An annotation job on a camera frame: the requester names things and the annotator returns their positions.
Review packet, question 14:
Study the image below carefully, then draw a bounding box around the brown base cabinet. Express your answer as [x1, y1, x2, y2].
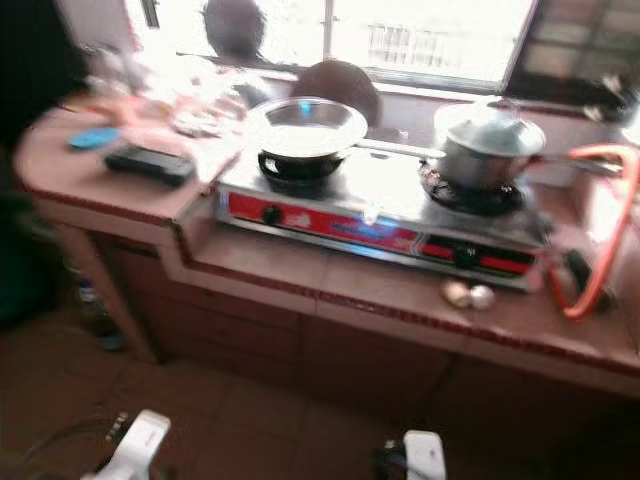
[95, 235, 640, 441]

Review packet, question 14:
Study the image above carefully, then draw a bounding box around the brownish garlic bulb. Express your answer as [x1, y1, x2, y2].
[442, 280, 473, 308]

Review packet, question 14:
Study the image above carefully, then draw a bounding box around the white garlic bulb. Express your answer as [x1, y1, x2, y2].
[468, 285, 497, 311]

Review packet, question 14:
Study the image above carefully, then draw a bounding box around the steel two-burner gas stove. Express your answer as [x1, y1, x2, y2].
[215, 150, 556, 291]

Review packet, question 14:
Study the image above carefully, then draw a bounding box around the short black cylinder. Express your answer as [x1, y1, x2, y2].
[563, 248, 596, 296]

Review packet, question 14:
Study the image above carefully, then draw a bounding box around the steel saucepan with lid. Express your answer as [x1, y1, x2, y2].
[433, 100, 576, 191]

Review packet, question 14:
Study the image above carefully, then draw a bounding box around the plastic cooking oil bottle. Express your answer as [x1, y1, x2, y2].
[75, 278, 126, 351]

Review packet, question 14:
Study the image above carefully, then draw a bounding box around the steel frying pan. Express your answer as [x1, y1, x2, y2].
[245, 97, 446, 161]

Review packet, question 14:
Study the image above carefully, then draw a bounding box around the round brown wooden board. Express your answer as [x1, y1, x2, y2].
[290, 60, 383, 126]

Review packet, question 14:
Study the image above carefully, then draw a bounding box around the black flat handheld device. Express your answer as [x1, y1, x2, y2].
[105, 145, 196, 187]

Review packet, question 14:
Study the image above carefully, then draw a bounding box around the plate of garlic cloves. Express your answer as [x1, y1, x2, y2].
[170, 100, 241, 139]

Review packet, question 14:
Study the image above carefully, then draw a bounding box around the blue round lid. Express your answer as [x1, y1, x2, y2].
[70, 126, 121, 151]

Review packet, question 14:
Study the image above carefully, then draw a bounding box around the round black pan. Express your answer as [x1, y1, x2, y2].
[203, 0, 266, 61]

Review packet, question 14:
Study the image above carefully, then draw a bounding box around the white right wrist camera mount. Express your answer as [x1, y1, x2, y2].
[403, 430, 448, 480]

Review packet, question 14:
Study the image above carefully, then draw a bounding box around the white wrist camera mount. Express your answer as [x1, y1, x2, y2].
[403, 430, 448, 480]
[95, 408, 171, 480]

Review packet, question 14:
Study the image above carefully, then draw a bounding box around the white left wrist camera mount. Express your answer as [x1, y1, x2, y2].
[95, 408, 171, 480]

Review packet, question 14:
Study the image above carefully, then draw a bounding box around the orange gas hose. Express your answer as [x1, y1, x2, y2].
[545, 143, 640, 321]

